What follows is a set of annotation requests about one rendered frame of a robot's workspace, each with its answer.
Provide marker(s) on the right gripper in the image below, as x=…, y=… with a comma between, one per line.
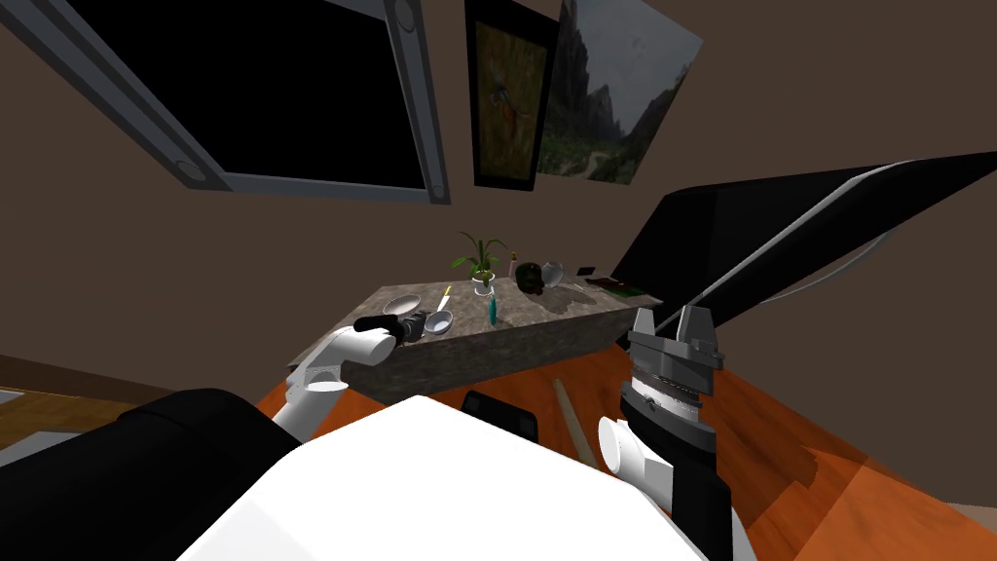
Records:
x=674, y=366

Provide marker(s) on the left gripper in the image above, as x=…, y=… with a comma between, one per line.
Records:
x=413, y=327

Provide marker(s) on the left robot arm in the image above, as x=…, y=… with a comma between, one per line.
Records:
x=140, y=475

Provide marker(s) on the grey plate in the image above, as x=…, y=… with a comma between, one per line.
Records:
x=402, y=305

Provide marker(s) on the green and black book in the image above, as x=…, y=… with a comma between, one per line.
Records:
x=619, y=287

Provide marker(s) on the teal bottle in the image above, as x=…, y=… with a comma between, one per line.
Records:
x=492, y=312

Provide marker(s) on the green plant in white pot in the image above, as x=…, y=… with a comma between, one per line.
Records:
x=481, y=269

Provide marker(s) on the grey stone table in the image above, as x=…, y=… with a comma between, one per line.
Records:
x=506, y=335

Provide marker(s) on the small black box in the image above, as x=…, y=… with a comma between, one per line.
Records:
x=586, y=271

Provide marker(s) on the pink bottle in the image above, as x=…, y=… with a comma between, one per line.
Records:
x=513, y=266

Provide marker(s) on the dark green mug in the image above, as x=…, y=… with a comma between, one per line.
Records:
x=529, y=278

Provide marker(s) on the grey glass bowl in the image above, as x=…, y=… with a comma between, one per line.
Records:
x=552, y=274

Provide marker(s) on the beige wooden stick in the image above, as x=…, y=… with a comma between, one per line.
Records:
x=575, y=425

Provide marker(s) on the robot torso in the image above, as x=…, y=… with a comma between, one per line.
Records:
x=436, y=499

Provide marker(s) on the mountain landscape picture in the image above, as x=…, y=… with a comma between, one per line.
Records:
x=615, y=86

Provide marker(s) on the black-framed bird picture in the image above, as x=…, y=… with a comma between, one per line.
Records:
x=508, y=93

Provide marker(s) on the grey-framed dark window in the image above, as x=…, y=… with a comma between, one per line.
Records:
x=257, y=86

